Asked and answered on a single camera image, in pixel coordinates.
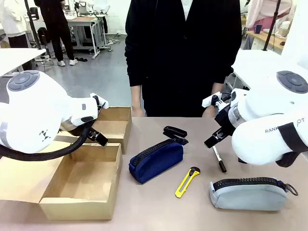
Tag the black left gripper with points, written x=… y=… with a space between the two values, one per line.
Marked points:
x=74 y=130

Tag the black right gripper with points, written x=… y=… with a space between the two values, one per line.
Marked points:
x=223 y=119

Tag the black stapler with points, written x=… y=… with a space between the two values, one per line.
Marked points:
x=174 y=131

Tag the yellow utility knife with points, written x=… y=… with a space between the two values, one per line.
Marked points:
x=184 y=185

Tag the dark blue zipper pouch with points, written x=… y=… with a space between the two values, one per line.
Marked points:
x=156 y=160

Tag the light grey zipper pouch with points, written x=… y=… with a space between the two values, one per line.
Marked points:
x=247 y=197

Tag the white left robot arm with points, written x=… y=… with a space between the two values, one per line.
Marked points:
x=31 y=115

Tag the person's right forearm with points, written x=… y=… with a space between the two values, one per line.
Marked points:
x=136 y=95

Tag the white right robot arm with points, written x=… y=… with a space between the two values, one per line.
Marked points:
x=260 y=144

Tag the person's left forearm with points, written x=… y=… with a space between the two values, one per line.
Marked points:
x=216 y=89

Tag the open brown cardboard box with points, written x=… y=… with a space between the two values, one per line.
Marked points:
x=79 y=178
x=113 y=127

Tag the person's left hand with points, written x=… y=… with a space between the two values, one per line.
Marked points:
x=209 y=113

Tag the person's right hand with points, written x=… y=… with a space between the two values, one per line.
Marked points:
x=138 y=112

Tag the person torso black cardigan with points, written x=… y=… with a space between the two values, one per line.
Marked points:
x=180 y=60

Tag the white table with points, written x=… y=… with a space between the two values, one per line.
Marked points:
x=16 y=59
x=255 y=62

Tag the grey metal workbench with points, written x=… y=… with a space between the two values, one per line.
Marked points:
x=84 y=31

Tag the wooden desk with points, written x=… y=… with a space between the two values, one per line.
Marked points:
x=267 y=39

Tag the black backpack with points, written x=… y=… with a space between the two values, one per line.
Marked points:
x=42 y=36

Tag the dark blue cup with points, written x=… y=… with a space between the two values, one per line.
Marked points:
x=258 y=29

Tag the person in black clothes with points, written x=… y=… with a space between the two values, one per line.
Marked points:
x=57 y=24

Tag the black tripod pole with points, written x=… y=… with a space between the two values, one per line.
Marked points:
x=270 y=29
x=32 y=26

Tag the white container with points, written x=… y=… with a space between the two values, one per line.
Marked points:
x=285 y=27

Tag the person in pink top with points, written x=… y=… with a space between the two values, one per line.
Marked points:
x=269 y=8

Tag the person in white jacket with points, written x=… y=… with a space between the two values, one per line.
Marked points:
x=14 y=19

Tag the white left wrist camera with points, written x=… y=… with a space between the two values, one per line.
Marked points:
x=101 y=101

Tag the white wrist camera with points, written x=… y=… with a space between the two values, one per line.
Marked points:
x=210 y=101
x=101 y=101

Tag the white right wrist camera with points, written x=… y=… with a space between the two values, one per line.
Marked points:
x=210 y=101

